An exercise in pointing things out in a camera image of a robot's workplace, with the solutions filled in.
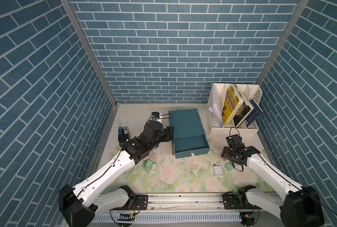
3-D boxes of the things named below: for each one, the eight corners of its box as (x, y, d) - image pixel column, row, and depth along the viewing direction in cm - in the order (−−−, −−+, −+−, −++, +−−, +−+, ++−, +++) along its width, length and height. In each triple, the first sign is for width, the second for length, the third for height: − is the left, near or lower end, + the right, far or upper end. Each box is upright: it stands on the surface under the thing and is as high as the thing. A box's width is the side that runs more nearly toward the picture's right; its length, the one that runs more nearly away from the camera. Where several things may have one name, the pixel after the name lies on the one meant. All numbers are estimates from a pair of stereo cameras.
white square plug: (214, 175, 85) (215, 174, 84) (212, 167, 88) (213, 165, 87) (222, 175, 85) (223, 174, 84) (220, 167, 89) (221, 165, 87)
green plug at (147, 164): (142, 167, 88) (141, 166, 86) (146, 160, 91) (145, 158, 89) (149, 170, 87) (149, 168, 85) (153, 162, 90) (152, 161, 88)
